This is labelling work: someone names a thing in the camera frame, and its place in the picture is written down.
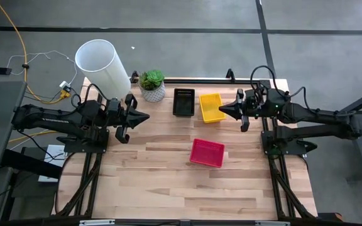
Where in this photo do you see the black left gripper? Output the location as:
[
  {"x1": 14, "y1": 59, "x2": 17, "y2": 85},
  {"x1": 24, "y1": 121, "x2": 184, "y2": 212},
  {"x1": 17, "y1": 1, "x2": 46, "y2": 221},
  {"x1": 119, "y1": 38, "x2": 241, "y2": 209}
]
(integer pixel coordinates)
[{"x1": 107, "y1": 93, "x2": 151, "y2": 144}]

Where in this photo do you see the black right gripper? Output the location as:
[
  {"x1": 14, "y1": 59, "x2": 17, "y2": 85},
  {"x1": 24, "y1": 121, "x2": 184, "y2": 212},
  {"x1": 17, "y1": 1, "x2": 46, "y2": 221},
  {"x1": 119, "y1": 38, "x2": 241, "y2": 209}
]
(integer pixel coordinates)
[{"x1": 218, "y1": 89, "x2": 265, "y2": 133}]

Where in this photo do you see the red plastic basket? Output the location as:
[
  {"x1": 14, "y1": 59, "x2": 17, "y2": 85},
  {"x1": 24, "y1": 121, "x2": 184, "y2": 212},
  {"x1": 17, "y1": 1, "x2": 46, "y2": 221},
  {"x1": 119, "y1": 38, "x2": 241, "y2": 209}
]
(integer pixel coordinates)
[{"x1": 189, "y1": 138, "x2": 226, "y2": 168}]

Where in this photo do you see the yellow plastic basket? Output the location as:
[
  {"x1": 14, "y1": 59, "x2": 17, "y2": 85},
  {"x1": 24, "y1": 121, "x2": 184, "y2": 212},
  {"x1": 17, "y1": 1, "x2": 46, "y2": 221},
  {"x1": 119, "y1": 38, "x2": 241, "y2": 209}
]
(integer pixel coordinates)
[{"x1": 198, "y1": 92, "x2": 228, "y2": 124}]

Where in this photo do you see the succulent in patterned pot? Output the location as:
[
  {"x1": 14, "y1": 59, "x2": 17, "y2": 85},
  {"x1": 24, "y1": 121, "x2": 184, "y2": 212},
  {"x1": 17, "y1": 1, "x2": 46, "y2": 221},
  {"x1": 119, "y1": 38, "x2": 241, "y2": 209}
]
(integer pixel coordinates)
[{"x1": 138, "y1": 69, "x2": 167, "y2": 104}]

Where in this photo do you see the black plastic basket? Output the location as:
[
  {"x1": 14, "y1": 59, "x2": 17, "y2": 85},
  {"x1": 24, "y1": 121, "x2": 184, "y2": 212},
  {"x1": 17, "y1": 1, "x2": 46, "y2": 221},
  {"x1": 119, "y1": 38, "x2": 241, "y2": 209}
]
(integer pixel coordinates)
[{"x1": 172, "y1": 87, "x2": 196, "y2": 118}]

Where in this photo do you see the white cylinder tube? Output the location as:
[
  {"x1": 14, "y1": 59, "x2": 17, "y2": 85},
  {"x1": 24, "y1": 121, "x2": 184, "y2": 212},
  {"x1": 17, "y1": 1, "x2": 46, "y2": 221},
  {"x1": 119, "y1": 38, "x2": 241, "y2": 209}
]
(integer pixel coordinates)
[{"x1": 74, "y1": 38, "x2": 132, "y2": 100}]

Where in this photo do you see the white paper box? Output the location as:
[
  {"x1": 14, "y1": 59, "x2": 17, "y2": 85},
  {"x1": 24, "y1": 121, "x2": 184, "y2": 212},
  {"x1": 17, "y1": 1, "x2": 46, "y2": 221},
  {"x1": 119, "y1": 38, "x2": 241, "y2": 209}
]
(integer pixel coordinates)
[{"x1": 37, "y1": 144, "x2": 68, "y2": 183}]

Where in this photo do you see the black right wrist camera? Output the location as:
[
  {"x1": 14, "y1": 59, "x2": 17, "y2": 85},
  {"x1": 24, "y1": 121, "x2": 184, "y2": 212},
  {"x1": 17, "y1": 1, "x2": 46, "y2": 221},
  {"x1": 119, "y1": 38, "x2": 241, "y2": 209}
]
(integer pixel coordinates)
[{"x1": 246, "y1": 90, "x2": 260, "y2": 109}]

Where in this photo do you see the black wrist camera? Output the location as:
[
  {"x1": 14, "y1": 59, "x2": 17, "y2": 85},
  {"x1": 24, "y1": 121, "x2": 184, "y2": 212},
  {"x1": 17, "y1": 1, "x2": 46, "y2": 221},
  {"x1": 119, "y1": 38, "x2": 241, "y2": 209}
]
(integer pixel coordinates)
[
  {"x1": 246, "y1": 90, "x2": 260, "y2": 109},
  {"x1": 107, "y1": 97, "x2": 121, "y2": 111}
]

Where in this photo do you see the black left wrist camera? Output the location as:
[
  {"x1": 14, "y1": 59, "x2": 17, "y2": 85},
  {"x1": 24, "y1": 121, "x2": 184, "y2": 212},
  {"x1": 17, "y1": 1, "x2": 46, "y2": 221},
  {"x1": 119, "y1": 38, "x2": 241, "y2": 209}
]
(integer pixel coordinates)
[{"x1": 107, "y1": 97, "x2": 121, "y2": 111}]

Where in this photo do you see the black table rail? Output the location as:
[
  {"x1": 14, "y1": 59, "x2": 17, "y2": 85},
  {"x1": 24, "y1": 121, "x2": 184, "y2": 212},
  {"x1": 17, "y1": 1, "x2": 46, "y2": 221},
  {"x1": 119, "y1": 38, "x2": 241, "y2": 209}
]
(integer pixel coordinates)
[
  {"x1": 129, "y1": 78, "x2": 272, "y2": 86},
  {"x1": 0, "y1": 218, "x2": 362, "y2": 226}
]

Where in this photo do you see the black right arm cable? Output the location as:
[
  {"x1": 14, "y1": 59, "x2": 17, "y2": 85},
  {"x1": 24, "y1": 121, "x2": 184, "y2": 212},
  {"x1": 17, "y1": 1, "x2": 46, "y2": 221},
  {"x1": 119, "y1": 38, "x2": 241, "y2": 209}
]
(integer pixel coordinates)
[{"x1": 249, "y1": 65, "x2": 308, "y2": 102}]

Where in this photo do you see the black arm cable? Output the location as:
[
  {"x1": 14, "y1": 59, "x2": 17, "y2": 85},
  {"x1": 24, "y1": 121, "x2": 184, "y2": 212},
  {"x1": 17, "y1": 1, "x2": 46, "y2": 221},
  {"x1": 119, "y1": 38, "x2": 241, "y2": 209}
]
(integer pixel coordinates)
[
  {"x1": 249, "y1": 65, "x2": 308, "y2": 102},
  {"x1": 70, "y1": 82, "x2": 113, "y2": 110}
]

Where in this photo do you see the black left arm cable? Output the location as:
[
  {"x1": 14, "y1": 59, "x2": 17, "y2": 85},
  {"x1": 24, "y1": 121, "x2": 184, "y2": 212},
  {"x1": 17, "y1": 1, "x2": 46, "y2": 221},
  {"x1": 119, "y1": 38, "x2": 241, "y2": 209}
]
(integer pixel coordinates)
[{"x1": 70, "y1": 82, "x2": 113, "y2": 110}]

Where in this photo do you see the silver metal bracket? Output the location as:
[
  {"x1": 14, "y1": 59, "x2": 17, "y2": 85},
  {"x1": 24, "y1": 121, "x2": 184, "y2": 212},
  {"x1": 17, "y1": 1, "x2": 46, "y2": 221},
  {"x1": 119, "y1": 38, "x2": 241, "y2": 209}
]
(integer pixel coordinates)
[
  {"x1": 78, "y1": 219, "x2": 116, "y2": 226},
  {"x1": 254, "y1": 220, "x2": 291, "y2": 226}
]

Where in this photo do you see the white cable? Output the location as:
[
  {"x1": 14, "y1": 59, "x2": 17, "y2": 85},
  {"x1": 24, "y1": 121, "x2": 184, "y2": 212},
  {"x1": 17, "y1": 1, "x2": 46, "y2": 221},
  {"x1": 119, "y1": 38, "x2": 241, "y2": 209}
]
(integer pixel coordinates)
[{"x1": 6, "y1": 50, "x2": 79, "y2": 86}]

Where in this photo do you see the yellow cable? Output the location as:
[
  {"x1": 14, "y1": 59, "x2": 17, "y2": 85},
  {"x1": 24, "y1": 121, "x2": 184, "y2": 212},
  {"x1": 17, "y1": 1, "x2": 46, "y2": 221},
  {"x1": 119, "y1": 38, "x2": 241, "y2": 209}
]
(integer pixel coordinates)
[{"x1": 0, "y1": 0, "x2": 66, "y2": 144}]

